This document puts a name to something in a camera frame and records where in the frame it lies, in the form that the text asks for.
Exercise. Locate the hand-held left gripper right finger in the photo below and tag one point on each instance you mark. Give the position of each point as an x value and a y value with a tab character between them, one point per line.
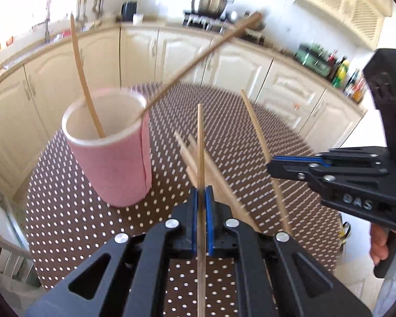
210	218

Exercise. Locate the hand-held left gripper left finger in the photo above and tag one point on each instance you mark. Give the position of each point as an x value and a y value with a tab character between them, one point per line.
194	218

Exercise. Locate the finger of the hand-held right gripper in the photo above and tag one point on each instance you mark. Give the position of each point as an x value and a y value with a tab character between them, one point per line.
349	158
343	198

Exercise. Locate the brown wooden chopstick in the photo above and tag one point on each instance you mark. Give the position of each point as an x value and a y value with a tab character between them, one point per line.
97	123
192	176
200	145
256	128
231	201
184	150
214	45

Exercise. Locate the pink cup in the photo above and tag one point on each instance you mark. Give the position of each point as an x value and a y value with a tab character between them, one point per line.
118	171

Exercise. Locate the person's right forearm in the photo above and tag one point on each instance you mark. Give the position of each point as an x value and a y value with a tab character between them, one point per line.
387	294

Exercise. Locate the person's right hand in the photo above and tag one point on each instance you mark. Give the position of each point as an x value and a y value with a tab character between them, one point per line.
379	246

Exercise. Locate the red label sauce bottle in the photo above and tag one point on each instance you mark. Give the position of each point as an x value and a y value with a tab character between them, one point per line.
359	92

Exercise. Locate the dark sauce bottle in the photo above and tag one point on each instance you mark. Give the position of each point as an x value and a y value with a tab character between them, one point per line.
351	84

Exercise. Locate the yellow-green bottle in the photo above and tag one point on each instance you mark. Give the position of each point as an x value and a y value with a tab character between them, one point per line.
341	72

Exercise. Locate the dark red bottle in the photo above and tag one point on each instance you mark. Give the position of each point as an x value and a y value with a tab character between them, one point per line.
332	64

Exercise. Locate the green countertop appliance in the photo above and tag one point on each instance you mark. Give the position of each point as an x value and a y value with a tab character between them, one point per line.
312	57

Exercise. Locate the round polka dot table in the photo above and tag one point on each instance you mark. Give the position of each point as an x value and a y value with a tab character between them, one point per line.
85	237

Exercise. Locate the white plastic stool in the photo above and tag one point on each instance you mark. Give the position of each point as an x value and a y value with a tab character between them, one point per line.
10	254

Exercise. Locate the beige kitchen countertop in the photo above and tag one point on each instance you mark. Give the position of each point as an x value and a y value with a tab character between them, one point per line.
158	25

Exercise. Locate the black gas stove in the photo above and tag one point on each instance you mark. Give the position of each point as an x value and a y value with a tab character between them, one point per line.
201	21

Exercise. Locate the small white cup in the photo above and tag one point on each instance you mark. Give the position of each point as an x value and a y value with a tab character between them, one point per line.
138	19

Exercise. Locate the steel steamer pot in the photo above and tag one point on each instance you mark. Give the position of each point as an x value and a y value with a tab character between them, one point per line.
213	0

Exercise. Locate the black electric kettle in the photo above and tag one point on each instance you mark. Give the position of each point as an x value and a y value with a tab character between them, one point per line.
129	11

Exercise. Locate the hanging steel spatula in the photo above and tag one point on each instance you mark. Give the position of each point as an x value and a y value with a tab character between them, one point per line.
99	1

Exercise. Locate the hanging steel ladle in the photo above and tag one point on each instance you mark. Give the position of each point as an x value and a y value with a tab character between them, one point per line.
83	5

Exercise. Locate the steel sink faucet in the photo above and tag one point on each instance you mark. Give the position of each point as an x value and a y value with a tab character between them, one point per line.
47	26

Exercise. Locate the kitchen window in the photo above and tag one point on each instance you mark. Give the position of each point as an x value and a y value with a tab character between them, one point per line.
19	0

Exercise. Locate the cream wall cabinets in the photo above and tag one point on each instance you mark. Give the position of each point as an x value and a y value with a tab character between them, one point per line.
343	0

